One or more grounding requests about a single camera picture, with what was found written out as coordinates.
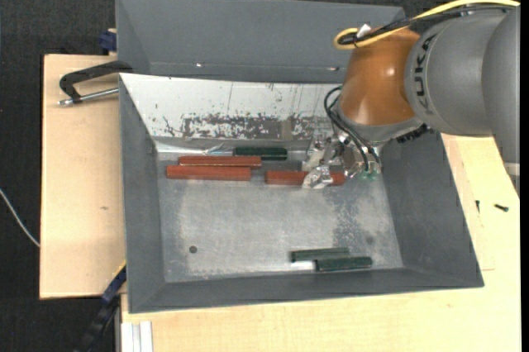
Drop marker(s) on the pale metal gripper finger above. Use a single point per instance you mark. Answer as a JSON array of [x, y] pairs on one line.
[[315, 160], [319, 178]]

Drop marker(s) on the red-brown flat block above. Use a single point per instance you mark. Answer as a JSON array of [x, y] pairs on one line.
[[285, 177], [219, 161], [208, 172]]

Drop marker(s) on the dark green flat block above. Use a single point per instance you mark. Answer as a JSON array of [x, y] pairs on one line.
[[260, 152], [318, 254], [345, 263]]

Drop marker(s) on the grey metal bin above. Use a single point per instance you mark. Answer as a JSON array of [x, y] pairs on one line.
[[264, 218]]

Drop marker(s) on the small black screw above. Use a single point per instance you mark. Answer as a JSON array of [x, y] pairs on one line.
[[502, 208]]

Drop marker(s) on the pale flat board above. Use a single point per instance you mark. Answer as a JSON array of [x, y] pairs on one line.
[[80, 177]]

